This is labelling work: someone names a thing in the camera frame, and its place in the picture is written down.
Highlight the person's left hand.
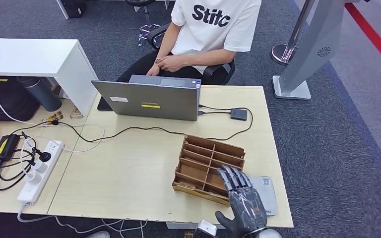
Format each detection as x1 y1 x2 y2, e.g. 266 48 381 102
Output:
157 55 187 73

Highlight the person's right hand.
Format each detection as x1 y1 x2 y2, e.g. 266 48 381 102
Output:
146 63 161 77

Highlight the person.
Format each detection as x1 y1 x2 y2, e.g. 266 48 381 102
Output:
116 0 263 86

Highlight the stack of key cards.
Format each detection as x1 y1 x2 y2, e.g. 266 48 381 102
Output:
177 181 198 191

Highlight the white card reader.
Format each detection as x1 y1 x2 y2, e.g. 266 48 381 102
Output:
248 176 279 217

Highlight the grey laptop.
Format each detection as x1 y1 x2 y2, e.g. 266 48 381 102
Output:
91 74 202 122

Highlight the black office chair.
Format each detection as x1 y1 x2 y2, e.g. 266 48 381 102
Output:
146 23 236 86

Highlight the black mouse pad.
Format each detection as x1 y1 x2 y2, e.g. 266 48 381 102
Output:
97 96 113 112

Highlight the black stool with chrome base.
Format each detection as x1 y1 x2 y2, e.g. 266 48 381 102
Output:
126 0 162 48

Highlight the small black usb hub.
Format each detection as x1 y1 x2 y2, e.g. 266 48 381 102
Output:
230 108 248 121

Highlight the gold metal trinket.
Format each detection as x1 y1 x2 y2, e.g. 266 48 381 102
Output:
46 111 64 122
69 106 83 119

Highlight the black cabinet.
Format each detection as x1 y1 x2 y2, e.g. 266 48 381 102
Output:
60 0 87 20

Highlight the wooden slotted organizer box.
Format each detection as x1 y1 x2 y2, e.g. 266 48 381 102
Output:
172 134 246 207

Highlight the white desk panel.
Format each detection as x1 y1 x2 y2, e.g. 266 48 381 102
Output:
56 0 70 21

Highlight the dark grey thermos bottle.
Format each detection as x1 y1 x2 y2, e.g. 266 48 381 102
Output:
16 76 63 113

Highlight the white desk shelf unit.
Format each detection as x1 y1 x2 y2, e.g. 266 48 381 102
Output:
0 38 98 117

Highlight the black plug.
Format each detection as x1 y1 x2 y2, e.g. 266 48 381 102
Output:
34 148 52 163

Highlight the grey kiosk stand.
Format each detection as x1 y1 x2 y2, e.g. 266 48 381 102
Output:
272 0 362 101

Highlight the white plug adapter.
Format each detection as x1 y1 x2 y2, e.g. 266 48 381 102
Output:
32 160 48 174
24 170 43 185

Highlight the black bag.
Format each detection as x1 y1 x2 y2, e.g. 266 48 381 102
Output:
0 76 41 122

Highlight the black power adapter yellow label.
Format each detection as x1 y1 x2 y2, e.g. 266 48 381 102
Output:
0 134 21 164

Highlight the white power strip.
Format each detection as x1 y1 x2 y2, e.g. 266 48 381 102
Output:
16 140 65 204

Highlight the long black power cable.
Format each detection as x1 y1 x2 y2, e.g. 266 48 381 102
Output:
10 104 254 143

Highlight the chrome stanchion post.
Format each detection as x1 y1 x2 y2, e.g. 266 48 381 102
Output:
271 0 316 66

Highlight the thin white cable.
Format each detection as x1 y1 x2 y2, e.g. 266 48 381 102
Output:
0 93 105 153

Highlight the white power strip cord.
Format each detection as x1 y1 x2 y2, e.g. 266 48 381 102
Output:
17 201 148 238

